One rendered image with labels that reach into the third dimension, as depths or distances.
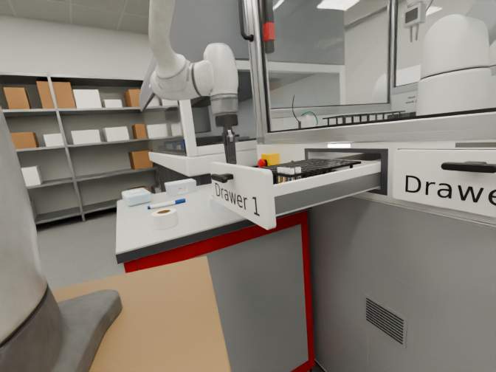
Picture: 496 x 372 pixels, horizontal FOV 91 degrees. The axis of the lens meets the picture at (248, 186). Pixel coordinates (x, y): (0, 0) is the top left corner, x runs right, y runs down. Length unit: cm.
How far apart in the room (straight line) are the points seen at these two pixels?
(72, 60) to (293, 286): 448
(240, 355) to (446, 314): 58
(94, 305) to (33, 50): 468
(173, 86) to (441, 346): 97
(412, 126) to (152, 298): 57
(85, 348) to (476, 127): 60
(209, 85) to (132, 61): 415
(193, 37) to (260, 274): 116
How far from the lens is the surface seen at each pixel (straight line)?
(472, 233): 62
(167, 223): 72
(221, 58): 83
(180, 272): 28
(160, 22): 78
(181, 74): 85
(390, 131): 66
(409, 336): 82
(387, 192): 68
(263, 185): 43
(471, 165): 54
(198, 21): 150
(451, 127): 60
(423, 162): 61
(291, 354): 109
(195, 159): 136
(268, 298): 88
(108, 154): 465
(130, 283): 29
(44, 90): 425
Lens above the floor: 99
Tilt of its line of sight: 12 degrees down
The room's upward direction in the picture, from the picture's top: 6 degrees counter-clockwise
